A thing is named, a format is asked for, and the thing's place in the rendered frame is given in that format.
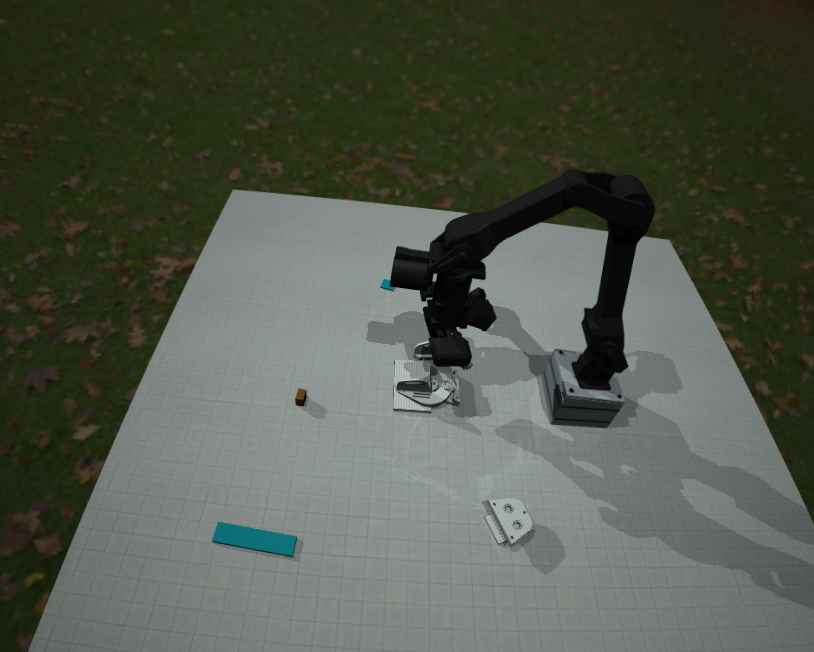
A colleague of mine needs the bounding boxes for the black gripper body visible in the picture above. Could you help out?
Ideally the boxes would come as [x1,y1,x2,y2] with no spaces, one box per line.
[420,281,472,367]

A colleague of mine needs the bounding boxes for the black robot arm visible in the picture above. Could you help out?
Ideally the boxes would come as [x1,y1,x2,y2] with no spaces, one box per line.
[390,169,655,391]

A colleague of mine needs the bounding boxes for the teal flat bar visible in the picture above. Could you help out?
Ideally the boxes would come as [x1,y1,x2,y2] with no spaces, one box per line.
[212,522,297,557]

